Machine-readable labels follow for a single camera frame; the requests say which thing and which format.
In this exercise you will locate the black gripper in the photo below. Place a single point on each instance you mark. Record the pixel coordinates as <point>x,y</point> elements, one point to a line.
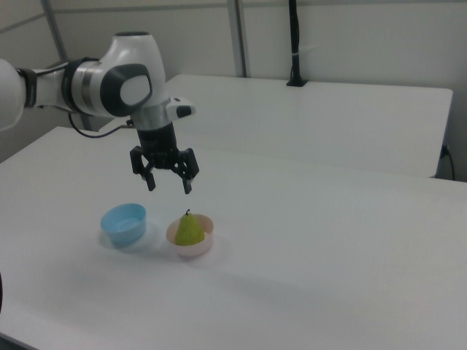
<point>157,140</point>

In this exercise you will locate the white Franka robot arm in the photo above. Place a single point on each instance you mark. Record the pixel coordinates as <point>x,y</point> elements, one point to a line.
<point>91,84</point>

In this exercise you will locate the green pear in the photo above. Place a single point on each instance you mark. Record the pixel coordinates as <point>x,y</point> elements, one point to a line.
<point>188,230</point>

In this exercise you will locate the blue plastic bowl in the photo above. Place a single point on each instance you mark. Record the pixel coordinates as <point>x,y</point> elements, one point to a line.
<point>126,226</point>

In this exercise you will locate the pink plastic bowl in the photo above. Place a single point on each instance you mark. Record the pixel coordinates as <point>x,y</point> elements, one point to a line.
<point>193,248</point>

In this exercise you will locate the white back table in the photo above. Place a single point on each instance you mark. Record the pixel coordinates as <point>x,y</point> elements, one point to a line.
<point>310,120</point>

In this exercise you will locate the black camera pole with clamp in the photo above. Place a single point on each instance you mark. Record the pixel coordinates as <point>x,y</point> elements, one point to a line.
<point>295,43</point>

